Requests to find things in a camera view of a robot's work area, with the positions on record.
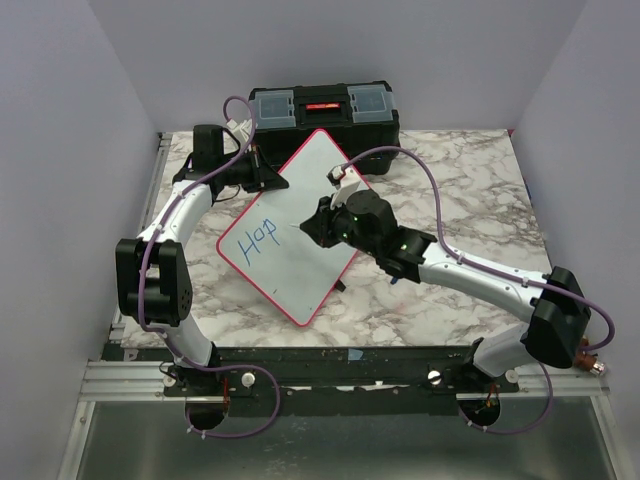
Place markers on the black mounting rail base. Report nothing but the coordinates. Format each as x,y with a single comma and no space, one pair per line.
318,381

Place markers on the pink-framed whiteboard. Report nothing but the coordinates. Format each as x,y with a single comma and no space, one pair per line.
282,262

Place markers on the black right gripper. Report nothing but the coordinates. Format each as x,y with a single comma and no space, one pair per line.
318,226

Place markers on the copper brass fitting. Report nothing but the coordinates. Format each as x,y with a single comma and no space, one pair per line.
590,363

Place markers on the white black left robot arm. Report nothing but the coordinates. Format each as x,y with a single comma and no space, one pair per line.
152,277

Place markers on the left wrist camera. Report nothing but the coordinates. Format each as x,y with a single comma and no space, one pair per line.
242,131

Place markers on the black plastic toolbox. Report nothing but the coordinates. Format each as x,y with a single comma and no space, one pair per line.
358,117

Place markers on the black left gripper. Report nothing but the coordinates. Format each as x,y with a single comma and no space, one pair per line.
264,176

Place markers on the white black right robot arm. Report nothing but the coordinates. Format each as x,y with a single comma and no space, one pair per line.
552,318

